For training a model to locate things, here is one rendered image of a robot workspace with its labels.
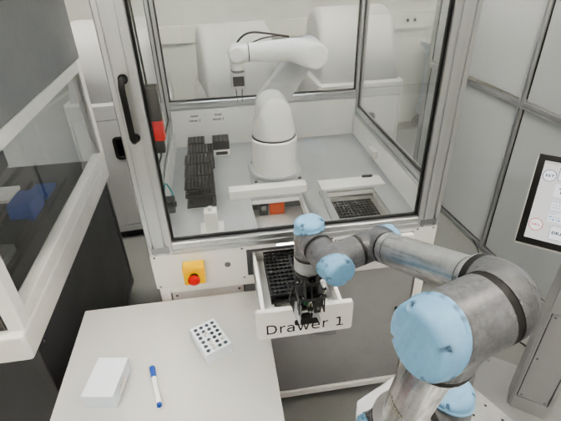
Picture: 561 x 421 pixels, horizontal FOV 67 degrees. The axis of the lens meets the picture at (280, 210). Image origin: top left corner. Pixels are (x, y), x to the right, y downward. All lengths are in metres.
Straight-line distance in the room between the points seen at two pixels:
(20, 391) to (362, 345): 1.30
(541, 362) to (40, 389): 1.89
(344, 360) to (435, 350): 1.42
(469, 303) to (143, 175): 0.99
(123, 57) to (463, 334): 1.00
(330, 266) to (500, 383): 1.59
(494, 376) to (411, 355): 1.77
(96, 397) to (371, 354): 1.18
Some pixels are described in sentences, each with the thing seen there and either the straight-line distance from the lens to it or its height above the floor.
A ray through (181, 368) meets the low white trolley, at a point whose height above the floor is 0.76.
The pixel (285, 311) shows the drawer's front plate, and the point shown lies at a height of 0.92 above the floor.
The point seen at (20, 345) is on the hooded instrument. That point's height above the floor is 0.87.
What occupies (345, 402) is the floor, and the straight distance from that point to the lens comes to 2.20.
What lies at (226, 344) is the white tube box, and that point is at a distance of 1.36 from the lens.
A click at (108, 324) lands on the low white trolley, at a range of 1.58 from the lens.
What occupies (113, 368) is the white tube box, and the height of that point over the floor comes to 0.81.
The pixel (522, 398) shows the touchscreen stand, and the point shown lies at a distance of 2.29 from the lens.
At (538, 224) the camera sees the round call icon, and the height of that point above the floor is 1.02.
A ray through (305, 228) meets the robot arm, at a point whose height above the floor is 1.25.
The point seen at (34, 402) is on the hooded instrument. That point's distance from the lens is 1.81.
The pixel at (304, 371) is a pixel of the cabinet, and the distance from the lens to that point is 2.02.
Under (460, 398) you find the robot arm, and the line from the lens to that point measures 1.05.
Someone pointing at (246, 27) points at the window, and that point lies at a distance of 1.21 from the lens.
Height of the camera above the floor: 1.83
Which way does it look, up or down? 32 degrees down
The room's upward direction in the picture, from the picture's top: 2 degrees counter-clockwise
